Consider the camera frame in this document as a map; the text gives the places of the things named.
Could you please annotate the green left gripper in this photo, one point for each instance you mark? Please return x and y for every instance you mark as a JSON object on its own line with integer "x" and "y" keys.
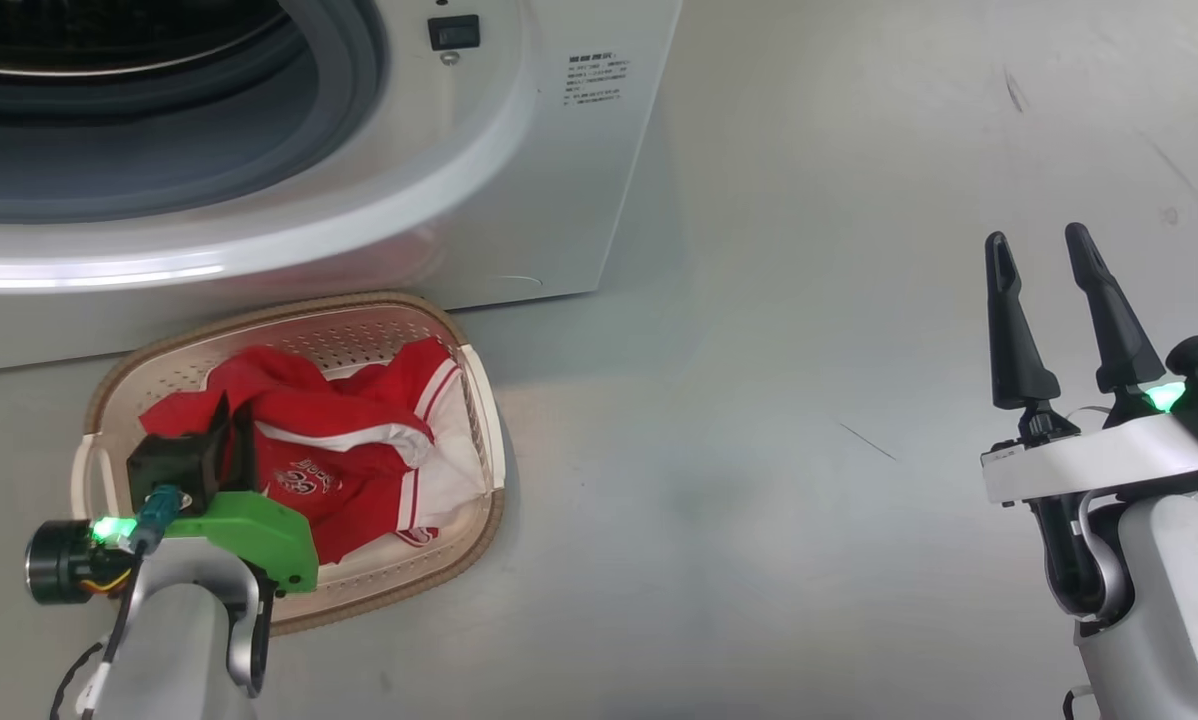
{"x": 249, "y": 530}

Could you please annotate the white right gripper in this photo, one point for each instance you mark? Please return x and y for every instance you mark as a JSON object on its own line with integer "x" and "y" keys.
{"x": 1089, "y": 465}

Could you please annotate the red and white garment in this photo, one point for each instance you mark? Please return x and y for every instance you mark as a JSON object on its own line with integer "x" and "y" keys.
{"x": 349, "y": 420}

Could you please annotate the cream perforated laundry basket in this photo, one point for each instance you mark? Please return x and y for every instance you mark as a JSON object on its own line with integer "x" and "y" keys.
{"x": 459, "y": 560}

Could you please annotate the white front-loading washing machine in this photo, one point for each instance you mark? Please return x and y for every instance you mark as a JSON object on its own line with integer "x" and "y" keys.
{"x": 559, "y": 200}

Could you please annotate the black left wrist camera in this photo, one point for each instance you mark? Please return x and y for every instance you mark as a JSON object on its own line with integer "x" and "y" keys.
{"x": 174, "y": 470}

